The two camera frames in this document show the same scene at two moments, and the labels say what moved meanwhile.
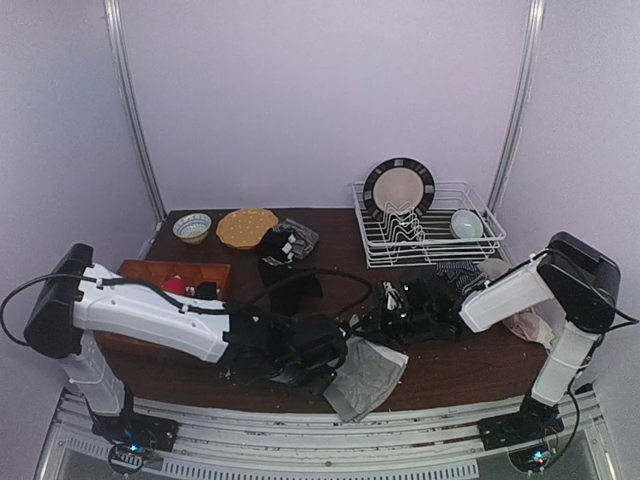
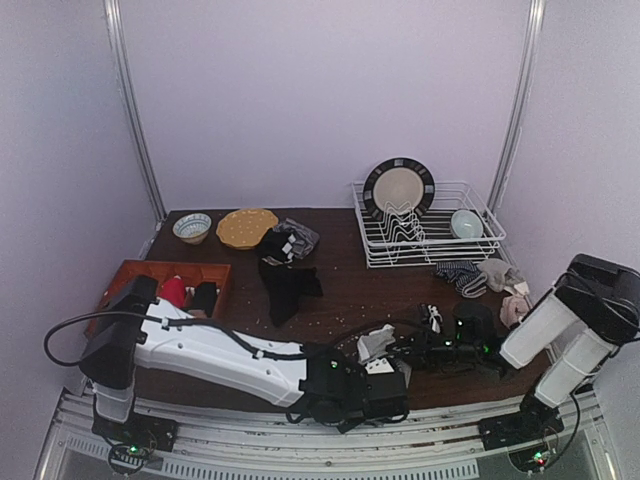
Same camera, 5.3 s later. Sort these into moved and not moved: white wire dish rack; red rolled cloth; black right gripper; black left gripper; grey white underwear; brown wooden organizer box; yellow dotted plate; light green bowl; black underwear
Moved: grey white underwear; black right gripper; black left gripper
Not moved: red rolled cloth; black underwear; brown wooden organizer box; light green bowl; white wire dish rack; yellow dotted plate
